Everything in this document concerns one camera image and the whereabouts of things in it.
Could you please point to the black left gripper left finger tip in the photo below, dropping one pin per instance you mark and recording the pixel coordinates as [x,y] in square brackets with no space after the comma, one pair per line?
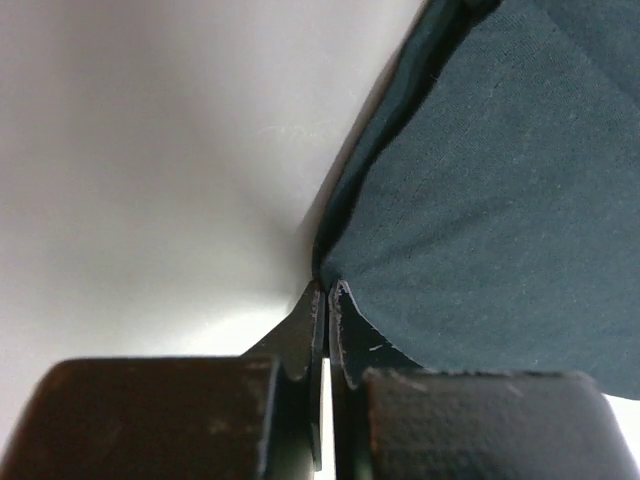
[252,416]

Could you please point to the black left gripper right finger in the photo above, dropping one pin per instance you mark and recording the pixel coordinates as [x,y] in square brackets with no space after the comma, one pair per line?
[396,420]

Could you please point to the black t shirt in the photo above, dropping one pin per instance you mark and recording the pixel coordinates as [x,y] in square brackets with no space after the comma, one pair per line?
[488,216]

